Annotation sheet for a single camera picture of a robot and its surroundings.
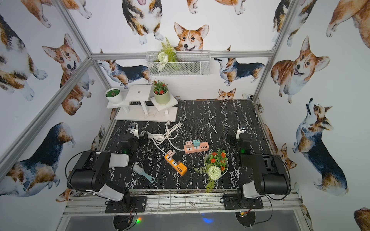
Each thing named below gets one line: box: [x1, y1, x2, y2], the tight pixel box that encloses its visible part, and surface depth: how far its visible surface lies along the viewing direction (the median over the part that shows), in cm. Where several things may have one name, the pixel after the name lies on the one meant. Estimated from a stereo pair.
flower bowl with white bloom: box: [192, 148, 229, 193], surface depth 73 cm
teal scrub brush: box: [132, 164, 156, 183], surface depth 85 cm
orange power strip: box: [164, 154, 188, 177], surface depth 86 cm
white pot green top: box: [104, 87, 123, 105], surface depth 97 cm
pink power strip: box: [184, 141, 210, 154], surface depth 94 cm
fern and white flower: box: [156, 37, 178, 72], surface depth 84 cm
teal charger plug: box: [193, 139, 200, 147], surface depth 92 cm
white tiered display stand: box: [106, 84, 179, 123], surface depth 111 cm
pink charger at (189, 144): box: [185, 140, 194, 148], surface depth 91 cm
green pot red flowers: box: [151, 78, 171, 105], surface depth 95 cm
